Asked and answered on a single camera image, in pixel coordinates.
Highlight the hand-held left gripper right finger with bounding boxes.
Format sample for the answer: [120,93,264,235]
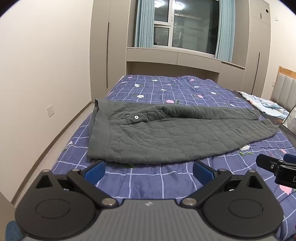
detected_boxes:
[180,160,264,208]

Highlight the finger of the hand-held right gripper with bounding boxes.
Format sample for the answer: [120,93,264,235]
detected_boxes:
[283,153,296,164]
[256,154,283,174]

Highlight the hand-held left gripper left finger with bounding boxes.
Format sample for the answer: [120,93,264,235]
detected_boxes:
[34,160,117,208]

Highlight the grey quilted pants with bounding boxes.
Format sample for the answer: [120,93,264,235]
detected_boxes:
[87,98,279,164]

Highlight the clear plastic bag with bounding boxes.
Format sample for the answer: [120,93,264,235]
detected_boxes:
[280,104,296,136]

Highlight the pale floral folded quilt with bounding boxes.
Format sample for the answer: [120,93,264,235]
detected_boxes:
[238,91,290,120]

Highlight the grey padded headboard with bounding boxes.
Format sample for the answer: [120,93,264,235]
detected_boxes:
[270,66,296,114]

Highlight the purple checked floral bedspread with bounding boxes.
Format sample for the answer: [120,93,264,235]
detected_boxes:
[50,74,296,240]

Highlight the blue fabric object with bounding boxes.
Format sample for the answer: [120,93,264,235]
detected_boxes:
[6,220,24,241]

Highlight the beige wardrobe with round hole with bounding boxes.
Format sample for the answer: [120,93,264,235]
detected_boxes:
[232,0,271,98]

